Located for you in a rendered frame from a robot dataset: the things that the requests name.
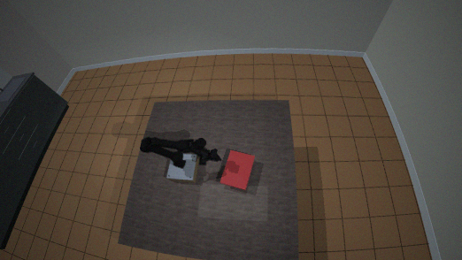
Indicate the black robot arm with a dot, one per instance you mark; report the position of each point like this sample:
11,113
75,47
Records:
154,145

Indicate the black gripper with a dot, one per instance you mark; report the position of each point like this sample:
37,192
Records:
212,156

